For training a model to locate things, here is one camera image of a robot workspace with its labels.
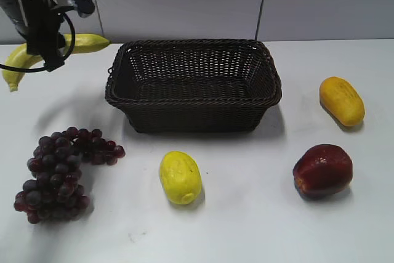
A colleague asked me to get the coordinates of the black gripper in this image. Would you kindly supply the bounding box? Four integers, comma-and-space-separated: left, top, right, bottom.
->
21, 0, 95, 72

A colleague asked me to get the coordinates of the yellow banana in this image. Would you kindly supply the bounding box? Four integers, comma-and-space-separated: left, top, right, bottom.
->
2, 33, 111, 92

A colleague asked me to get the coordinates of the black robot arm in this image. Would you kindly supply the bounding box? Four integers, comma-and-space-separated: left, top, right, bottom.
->
1, 0, 95, 73

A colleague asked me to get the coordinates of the black wicker basket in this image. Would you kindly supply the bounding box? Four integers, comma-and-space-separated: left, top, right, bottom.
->
105, 39, 282, 133

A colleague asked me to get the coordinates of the purple grape bunch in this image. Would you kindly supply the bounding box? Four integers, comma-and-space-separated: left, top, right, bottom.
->
14, 126, 126, 224

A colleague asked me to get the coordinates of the yellow lemon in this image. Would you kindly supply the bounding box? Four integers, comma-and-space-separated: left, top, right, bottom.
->
159, 151, 203, 205

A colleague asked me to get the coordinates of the orange mango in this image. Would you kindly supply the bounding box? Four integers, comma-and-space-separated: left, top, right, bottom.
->
319, 76, 366, 127

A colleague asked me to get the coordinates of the red apple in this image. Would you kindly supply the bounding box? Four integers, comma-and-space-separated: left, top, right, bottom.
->
292, 144, 353, 199

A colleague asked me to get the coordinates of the black cable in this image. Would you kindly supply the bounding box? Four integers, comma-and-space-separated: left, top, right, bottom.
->
0, 10, 76, 73

